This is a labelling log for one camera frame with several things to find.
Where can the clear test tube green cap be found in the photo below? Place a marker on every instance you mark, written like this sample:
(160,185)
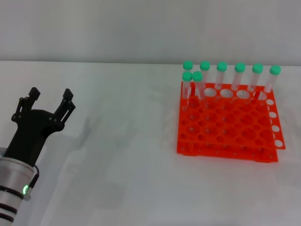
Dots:
(197,76)
(205,65)
(222,66)
(257,68)
(240,67)
(187,76)
(188,65)
(275,70)

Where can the orange test tube rack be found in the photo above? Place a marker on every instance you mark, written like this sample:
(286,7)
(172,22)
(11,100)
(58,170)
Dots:
(225,127)

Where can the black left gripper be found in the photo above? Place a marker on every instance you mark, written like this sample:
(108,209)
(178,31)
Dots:
(30,131)

